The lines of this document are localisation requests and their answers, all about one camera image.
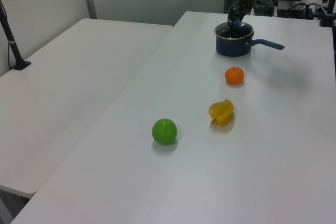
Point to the glass lid with blue knob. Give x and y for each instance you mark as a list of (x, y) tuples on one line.
[(242, 30)]

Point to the black electronics box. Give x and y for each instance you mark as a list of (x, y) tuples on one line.
[(295, 11)]

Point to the black camera pole with clamp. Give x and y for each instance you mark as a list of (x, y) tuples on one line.
[(328, 9)]

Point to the white side table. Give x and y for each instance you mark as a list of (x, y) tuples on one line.
[(60, 90)]

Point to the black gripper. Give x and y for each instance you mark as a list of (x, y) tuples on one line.
[(241, 5)]

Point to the green toy apple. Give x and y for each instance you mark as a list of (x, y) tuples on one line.
[(164, 131)]

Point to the yellow toy starfruit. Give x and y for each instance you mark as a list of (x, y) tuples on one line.
[(222, 112)]

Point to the black camera pole with base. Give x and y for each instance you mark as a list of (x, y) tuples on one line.
[(11, 43)]

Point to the orange toy mandarin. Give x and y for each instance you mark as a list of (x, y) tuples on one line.
[(234, 75)]

